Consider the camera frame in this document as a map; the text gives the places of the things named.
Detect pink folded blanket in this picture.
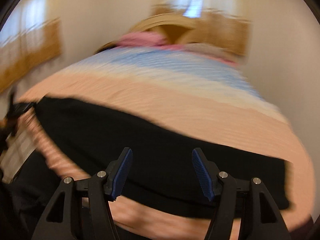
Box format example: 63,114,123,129
116,31,184,50

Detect beige patterned curtain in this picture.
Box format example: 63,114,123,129
151,0,252,56

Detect black pants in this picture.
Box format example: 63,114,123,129
34,97,290,218

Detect cream wooden headboard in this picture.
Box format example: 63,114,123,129
96,13,207,53

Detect side window curtain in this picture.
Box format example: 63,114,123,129
1,0,62,92

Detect pink blue dotted bedspread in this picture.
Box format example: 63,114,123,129
20,47,315,239

